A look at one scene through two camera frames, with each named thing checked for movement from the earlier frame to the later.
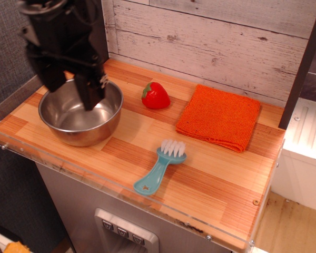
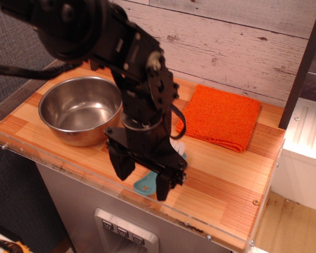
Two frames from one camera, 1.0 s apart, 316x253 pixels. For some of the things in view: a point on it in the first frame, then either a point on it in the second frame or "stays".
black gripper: (69, 34) → (150, 146)
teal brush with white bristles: (169, 152) stays
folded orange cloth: (223, 116) stays
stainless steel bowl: (63, 113) stays
